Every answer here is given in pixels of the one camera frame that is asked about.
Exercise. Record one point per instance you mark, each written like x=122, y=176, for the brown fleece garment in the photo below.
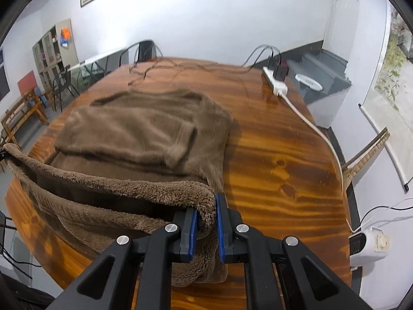
x=145, y=129

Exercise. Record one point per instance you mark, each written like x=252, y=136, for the orange and blue box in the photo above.
x=65, y=37

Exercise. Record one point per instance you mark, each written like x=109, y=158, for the glass table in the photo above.
x=96, y=63

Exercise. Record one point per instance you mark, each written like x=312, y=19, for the black metal chair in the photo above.
x=63, y=84

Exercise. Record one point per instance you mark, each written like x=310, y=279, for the white power strip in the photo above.
x=274, y=84

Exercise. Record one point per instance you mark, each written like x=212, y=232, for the white round disc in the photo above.
x=308, y=82

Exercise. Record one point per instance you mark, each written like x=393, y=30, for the white space heater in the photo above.
x=367, y=245

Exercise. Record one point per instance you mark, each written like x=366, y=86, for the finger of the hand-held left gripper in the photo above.
x=2, y=155

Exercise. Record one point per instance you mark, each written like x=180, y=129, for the wooden bench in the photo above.
x=19, y=109

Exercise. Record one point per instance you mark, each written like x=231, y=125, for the dark window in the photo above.
x=3, y=77

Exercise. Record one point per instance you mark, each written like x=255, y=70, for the grey metal cabinet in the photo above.
x=48, y=55

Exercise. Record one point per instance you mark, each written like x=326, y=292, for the hanging wall scroll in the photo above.
x=390, y=80

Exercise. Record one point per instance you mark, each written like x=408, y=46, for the grey stair steps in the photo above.
x=326, y=80

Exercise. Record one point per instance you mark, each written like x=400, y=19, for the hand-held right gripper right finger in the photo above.
x=221, y=229

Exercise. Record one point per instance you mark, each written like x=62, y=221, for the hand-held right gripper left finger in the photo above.
x=194, y=232

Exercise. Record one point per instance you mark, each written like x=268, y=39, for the black power adapter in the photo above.
x=273, y=63
x=281, y=73

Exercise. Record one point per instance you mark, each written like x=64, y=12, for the red board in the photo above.
x=26, y=82

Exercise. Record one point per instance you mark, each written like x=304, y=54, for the wooden chair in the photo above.
x=364, y=158

